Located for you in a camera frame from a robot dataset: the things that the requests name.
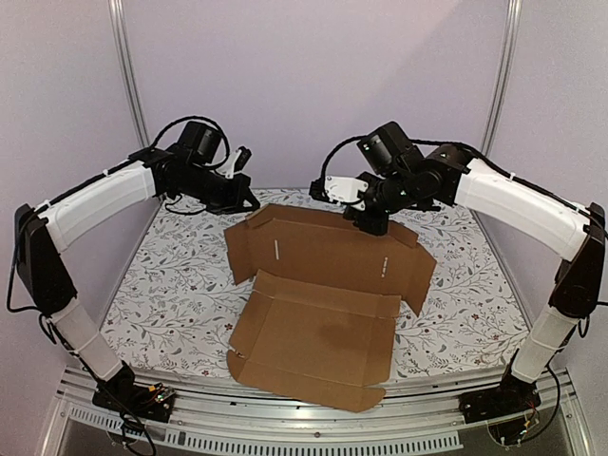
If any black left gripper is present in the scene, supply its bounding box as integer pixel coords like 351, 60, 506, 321
175, 163, 261, 216

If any brown cardboard box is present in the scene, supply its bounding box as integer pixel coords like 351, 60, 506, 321
224, 204, 436, 412

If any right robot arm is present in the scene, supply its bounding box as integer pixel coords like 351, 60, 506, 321
320, 137, 607, 414

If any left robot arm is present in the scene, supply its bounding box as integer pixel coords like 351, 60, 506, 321
12, 144, 259, 412

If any floral patterned table mat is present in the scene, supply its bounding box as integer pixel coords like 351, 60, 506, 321
102, 199, 528, 382

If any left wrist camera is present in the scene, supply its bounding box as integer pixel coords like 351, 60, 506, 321
222, 146, 252, 180

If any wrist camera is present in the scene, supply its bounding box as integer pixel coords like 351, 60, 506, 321
222, 146, 252, 180
309, 176, 369, 205

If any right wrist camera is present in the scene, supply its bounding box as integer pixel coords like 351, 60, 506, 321
309, 176, 369, 205

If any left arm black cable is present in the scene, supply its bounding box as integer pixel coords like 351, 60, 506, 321
149, 115, 234, 215

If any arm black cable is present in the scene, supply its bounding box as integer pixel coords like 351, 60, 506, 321
320, 135, 608, 238
149, 115, 234, 215

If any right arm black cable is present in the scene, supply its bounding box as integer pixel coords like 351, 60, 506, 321
320, 135, 608, 238

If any aluminium front rail frame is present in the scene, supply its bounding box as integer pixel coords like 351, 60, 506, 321
36, 367, 595, 455

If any right aluminium corner post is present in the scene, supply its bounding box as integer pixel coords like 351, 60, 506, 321
481, 0, 523, 157

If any aluminium corner post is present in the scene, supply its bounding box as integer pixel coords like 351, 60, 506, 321
108, 0, 149, 147
481, 0, 523, 157

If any left aluminium corner post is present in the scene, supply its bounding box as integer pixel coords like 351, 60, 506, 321
108, 0, 149, 147

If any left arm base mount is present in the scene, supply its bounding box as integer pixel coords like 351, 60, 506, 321
92, 365, 176, 423

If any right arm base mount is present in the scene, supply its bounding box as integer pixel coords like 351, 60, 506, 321
458, 369, 542, 447

